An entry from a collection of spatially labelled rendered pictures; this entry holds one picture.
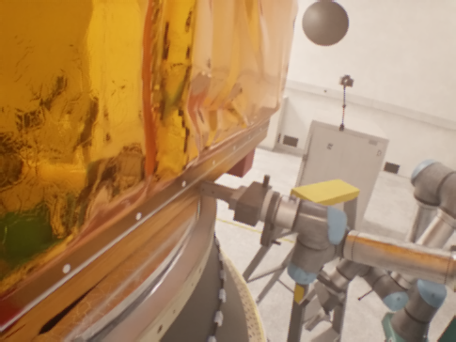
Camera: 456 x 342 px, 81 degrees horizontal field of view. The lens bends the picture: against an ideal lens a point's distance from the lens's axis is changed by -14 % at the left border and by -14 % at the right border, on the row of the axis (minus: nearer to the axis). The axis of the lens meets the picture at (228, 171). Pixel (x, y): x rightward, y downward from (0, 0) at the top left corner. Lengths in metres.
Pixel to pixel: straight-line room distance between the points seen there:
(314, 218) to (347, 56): 7.03
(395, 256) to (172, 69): 0.60
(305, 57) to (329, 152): 4.24
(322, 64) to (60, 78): 7.39
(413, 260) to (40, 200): 0.69
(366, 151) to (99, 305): 3.47
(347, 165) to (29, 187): 3.60
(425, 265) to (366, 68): 7.02
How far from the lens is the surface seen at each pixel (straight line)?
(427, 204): 1.14
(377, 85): 7.65
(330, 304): 1.11
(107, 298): 0.45
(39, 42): 0.25
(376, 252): 0.76
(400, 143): 7.93
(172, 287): 0.52
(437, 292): 1.26
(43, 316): 0.42
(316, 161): 3.72
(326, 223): 0.65
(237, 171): 1.25
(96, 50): 0.29
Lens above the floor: 2.07
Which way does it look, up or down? 21 degrees down
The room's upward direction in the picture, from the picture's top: 10 degrees clockwise
